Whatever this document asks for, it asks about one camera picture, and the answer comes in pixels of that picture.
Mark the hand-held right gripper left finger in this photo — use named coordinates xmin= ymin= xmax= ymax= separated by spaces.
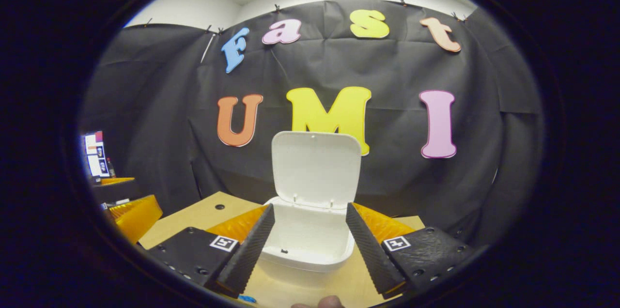
xmin=145 ymin=203 xmax=276 ymax=299

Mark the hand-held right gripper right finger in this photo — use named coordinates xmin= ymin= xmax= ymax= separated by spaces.
xmin=345 ymin=202 xmax=490 ymax=300

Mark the white desktop garbage bin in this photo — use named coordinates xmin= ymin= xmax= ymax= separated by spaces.
xmin=256 ymin=131 xmax=363 ymax=290

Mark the black backdrop cloth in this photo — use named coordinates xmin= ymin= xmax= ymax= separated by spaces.
xmin=80 ymin=0 xmax=545 ymax=246

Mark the wall poster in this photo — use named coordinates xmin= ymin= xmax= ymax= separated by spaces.
xmin=83 ymin=131 xmax=110 ymax=178

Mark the wooden desktop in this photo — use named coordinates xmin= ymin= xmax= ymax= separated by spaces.
xmin=138 ymin=191 xmax=427 ymax=308

